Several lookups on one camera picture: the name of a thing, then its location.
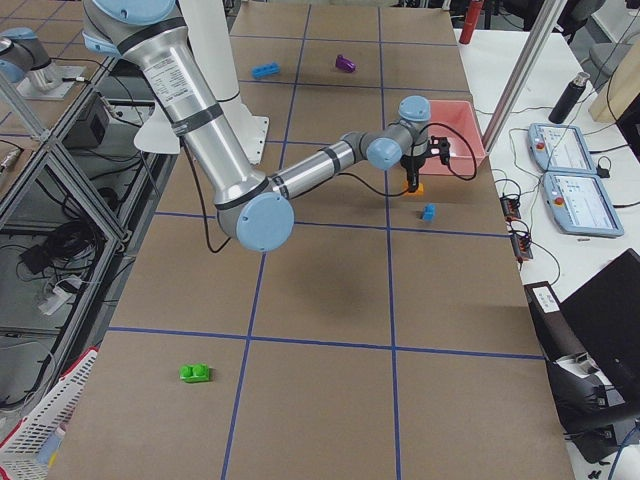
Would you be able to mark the lower teach pendant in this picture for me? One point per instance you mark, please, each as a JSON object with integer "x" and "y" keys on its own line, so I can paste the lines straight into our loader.
{"x": 579, "y": 205}

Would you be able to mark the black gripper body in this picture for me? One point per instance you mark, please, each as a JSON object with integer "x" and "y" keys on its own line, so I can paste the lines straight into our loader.
{"x": 413, "y": 164}

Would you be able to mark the black laptop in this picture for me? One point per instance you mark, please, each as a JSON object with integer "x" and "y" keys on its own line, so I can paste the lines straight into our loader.
{"x": 604, "y": 315}

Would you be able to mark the upper usb hub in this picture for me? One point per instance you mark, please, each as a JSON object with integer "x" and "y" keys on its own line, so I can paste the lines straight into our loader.
{"x": 510, "y": 207}

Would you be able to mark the orange toy block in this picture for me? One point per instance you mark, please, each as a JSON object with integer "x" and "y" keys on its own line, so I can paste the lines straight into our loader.
{"x": 417, "y": 191}

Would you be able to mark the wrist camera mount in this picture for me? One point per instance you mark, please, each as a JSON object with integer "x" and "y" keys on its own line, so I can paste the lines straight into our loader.
{"x": 440, "y": 147}

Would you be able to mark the teach pendant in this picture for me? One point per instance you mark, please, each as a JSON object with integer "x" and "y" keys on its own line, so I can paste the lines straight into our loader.
{"x": 560, "y": 148}
{"x": 579, "y": 205}

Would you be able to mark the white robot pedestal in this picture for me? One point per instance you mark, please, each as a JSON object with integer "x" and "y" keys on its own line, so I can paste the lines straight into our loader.
{"x": 220, "y": 100}

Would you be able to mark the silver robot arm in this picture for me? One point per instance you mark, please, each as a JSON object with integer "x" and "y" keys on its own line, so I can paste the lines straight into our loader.
{"x": 252, "y": 207}

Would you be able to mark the black water bottle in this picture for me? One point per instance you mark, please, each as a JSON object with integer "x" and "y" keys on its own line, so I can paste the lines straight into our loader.
{"x": 569, "y": 98}

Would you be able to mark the small blue toy block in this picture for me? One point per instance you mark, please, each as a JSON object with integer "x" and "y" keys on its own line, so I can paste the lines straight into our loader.
{"x": 428, "y": 213}

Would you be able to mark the lower usb hub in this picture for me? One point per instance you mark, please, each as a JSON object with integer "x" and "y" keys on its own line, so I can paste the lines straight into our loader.
{"x": 522, "y": 247}

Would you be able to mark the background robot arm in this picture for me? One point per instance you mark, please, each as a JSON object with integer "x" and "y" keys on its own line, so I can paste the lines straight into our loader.
{"x": 24, "y": 56}

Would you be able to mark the upper teach pendant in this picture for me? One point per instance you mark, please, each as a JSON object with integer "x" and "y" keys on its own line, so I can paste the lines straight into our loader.
{"x": 560, "y": 148}

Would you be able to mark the red bottle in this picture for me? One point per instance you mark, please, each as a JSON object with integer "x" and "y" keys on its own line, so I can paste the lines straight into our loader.
{"x": 471, "y": 19}

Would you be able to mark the green toy block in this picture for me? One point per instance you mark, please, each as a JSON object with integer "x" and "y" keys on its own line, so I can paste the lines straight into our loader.
{"x": 195, "y": 373}

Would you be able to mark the white plastic basket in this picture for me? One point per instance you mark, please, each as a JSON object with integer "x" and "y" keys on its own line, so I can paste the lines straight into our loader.
{"x": 31, "y": 447}

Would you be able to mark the pink plastic box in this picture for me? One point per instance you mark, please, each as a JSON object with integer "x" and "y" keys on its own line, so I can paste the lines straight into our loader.
{"x": 456, "y": 120}

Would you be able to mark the aluminium frame post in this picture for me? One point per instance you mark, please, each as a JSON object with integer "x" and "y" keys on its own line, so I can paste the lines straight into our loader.
{"x": 541, "y": 30}

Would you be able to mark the usb hub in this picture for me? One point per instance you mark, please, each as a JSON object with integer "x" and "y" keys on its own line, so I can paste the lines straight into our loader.
{"x": 510, "y": 207}
{"x": 522, "y": 247}

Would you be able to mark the purple toy block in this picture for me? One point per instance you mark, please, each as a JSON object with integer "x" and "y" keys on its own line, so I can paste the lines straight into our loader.
{"x": 344, "y": 64}

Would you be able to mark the long blue toy block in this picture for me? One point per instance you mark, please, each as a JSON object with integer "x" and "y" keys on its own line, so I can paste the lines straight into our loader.
{"x": 265, "y": 70}

